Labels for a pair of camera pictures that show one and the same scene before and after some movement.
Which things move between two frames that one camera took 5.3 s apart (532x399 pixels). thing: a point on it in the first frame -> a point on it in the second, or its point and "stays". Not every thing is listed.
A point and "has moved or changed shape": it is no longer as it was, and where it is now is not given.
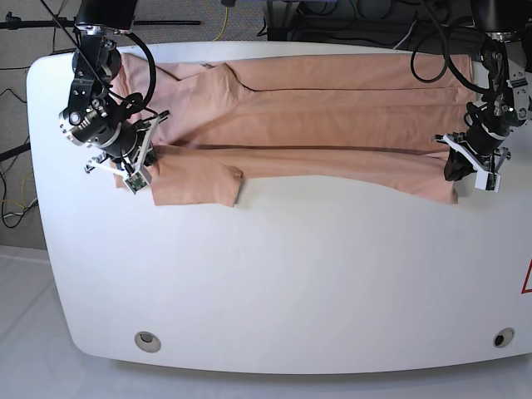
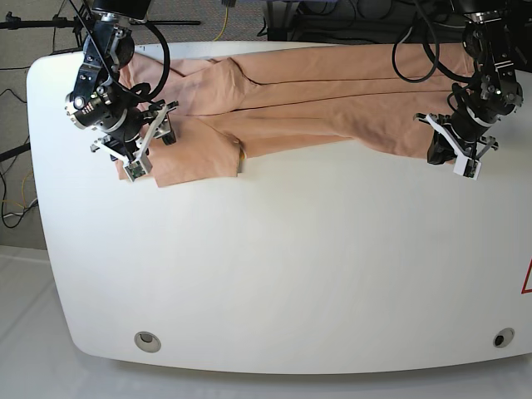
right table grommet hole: [503, 337] stays
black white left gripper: [125, 148] -> [135, 137]
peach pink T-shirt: [389, 118] has moved or changed shape
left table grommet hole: [147, 342] stays
